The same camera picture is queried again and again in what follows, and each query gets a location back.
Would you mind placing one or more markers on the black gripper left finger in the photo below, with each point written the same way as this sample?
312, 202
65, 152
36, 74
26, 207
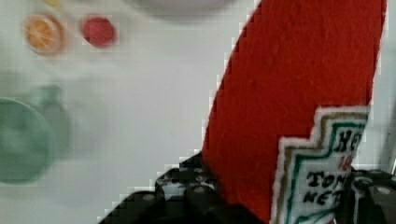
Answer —
188, 194

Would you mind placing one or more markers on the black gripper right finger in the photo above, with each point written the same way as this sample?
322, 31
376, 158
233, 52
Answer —
369, 198

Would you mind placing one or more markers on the red plush ketchup bottle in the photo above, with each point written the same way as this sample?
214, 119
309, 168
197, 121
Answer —
292, 106

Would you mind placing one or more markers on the green plastic mug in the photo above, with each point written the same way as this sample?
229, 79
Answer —
34, 131

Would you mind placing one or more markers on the red toy fruit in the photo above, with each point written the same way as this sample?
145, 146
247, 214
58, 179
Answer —
98, 30

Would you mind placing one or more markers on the lilac oval plate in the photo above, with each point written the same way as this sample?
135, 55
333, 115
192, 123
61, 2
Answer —
177, 7

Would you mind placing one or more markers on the orange slice toy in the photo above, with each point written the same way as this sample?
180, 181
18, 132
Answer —
44, 34

